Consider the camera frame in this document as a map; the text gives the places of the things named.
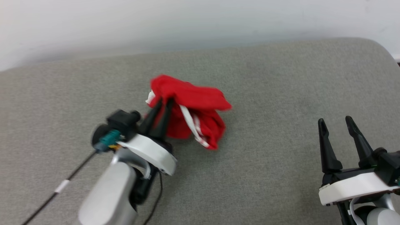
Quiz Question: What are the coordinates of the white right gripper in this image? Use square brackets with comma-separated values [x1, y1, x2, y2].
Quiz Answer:
[318, 116, 400, 207]

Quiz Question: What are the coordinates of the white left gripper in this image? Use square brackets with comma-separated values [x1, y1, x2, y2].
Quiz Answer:
[120, 97, 178, 176]

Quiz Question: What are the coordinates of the red shirt with white sleeves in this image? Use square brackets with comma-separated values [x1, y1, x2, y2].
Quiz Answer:
[146, 74, 232, 150]

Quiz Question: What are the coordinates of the black left camera cable, teal plug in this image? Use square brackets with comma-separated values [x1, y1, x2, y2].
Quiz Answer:
[21, 130, 122, 225]

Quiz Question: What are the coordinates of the white right arm cable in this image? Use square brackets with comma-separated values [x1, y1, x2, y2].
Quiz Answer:
[349, 197, 367, 225]

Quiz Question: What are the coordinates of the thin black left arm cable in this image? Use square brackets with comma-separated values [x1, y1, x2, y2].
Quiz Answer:
[146, 171, 163, 225]

